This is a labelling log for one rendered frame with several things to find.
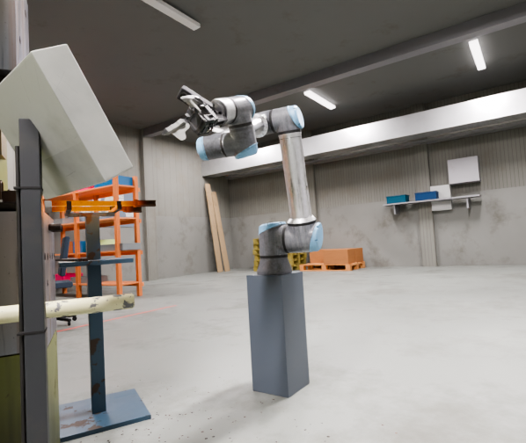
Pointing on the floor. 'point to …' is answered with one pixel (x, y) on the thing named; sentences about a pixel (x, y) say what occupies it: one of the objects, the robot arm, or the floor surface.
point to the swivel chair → (64, 275)
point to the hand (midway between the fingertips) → (169, 115)
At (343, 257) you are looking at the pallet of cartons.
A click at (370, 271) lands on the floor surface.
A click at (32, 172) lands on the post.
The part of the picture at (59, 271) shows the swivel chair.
